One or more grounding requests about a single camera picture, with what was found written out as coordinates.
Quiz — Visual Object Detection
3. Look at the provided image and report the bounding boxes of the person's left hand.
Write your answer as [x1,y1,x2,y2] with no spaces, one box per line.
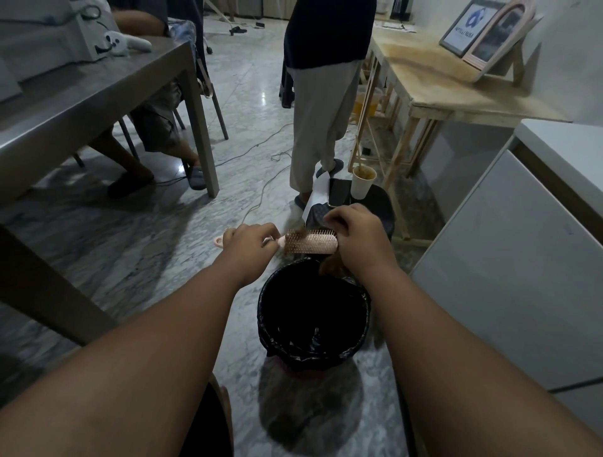
[218,223,284,289]

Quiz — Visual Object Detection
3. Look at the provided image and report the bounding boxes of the white box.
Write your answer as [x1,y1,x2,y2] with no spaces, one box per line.
[0,0,122,103]

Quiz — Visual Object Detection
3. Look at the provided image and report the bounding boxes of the metal-legged chair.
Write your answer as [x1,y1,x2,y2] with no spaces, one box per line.
[72,45,230,169]

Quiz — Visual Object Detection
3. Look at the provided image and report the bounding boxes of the black plastic stool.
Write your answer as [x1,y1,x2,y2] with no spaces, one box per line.
[305,178,396,242]

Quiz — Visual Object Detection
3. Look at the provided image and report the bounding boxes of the pink arched frame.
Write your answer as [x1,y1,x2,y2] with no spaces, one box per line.
[463,0,539,84]

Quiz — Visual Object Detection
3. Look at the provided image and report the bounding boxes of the person's dark shorts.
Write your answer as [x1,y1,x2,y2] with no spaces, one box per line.
[179,373,235,457]

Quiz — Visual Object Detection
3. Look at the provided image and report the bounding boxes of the yellow plastic container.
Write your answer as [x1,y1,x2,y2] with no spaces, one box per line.
[350,85,385,126]

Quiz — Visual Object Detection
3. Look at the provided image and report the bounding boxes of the grey metal table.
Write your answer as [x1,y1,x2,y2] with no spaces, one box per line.
[0,35,220,347]

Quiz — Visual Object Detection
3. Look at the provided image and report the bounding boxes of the white paper sheet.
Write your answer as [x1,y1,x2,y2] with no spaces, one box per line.
[301,176,331,218]

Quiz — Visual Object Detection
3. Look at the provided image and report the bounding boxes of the white cabinet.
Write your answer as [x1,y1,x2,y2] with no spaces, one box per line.
[409,118,603,439]

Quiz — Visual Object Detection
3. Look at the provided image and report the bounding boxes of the dark framed picture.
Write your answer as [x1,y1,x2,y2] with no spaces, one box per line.
[438,0,508,58]

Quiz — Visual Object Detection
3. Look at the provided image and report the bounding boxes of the white floor cable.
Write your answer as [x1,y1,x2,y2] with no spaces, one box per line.
[155,121,296,228]

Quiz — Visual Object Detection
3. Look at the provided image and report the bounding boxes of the person's right hand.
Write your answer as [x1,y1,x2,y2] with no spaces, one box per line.
[322,203,402,280]

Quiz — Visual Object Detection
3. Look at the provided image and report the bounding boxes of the light wooden table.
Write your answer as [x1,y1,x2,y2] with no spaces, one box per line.
[348,20,572,249]

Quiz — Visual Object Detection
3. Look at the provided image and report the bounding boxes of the black trash bin with bag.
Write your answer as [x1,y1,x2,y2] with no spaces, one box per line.
[257,256,373,374]

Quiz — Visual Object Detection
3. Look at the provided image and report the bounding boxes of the person's right forearm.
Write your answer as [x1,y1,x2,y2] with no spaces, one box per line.
[362,263,603,457]

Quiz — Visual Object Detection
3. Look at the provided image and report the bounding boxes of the person's left forearm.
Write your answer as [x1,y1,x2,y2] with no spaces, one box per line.
[0,261,270,457]

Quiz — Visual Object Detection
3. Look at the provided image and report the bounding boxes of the pink hairbrush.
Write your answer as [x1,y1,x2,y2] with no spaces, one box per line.
[213,228,339,258]

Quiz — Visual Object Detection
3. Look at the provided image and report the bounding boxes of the white paper cup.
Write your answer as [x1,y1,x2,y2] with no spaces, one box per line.
[350,165,378,201]

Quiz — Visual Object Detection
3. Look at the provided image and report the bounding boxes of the white plush toy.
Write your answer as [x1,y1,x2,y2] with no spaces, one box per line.
[103,30,153,58]

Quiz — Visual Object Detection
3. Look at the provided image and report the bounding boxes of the black smartphone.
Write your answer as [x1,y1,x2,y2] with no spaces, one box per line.
[328,177,352,209]

